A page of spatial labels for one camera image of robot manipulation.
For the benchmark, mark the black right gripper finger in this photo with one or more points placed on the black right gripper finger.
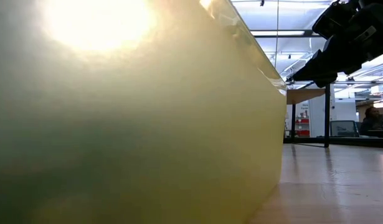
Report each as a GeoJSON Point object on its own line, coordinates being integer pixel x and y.
{"type": "Point", "coordinates": [315, 67]}

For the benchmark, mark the yellow translucent plastic bin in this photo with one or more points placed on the yellow translucent plastic bin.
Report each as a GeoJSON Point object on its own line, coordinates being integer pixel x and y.
{"type": "Point", "coordinates": [116, 124]}

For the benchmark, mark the wooden shelf riser black legs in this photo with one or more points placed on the wooden shelf riser black legs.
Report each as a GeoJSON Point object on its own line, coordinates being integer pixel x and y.
{"type": "Point", "coordinates": [303, 95]}

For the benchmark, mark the ceiling light panel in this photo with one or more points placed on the ceiling light panel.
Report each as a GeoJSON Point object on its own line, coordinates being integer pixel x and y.
{"type": "Point", "coordinates": [278, 33]}

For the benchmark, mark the small lit ceiling lamp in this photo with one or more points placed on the small lit ceiling lamp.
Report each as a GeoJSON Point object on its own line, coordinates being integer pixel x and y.
{"type": "Point", "coordinates": [379, 105]}

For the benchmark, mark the red shelf unit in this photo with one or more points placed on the red shelf unit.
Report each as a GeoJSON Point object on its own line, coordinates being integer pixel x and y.
{"type": "Point", "coordinates": [302, 133]}

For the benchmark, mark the dark computer monitor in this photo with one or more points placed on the dark computer monitor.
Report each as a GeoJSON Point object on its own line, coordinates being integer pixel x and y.
{"type": "Point", "coordinates": [343, 129]}

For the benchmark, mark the person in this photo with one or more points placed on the person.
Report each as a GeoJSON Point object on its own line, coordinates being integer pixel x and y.
{"type": "Point", "coordinates": [371, 121]}

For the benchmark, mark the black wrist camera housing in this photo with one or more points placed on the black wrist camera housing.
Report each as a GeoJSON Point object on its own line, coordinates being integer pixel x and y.
{"type": "Point", "coordinates": [334, 18]}

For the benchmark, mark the black aluminium rig frame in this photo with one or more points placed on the black aluminium rig frame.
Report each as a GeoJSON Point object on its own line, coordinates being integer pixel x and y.
{"type": "Point", "coordinates": [350, 141]}

